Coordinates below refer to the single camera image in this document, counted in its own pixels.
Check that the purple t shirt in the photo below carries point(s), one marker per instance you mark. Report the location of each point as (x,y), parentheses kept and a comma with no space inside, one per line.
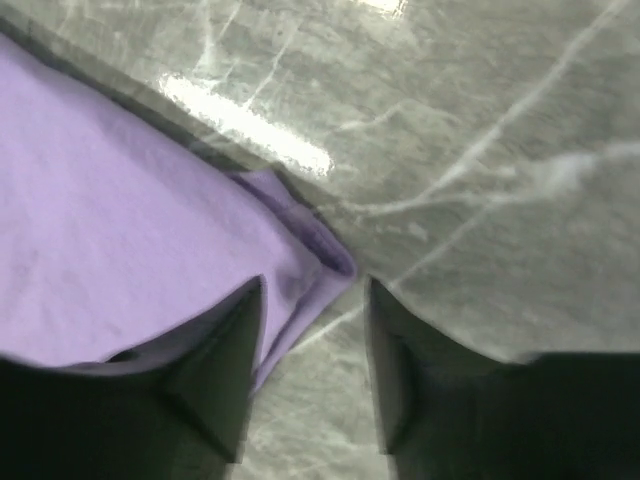
(112,233)

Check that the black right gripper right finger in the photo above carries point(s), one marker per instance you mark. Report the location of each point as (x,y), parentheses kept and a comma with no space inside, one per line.
(445,411)

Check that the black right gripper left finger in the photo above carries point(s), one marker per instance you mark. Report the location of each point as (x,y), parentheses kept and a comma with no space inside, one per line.
(174,407)

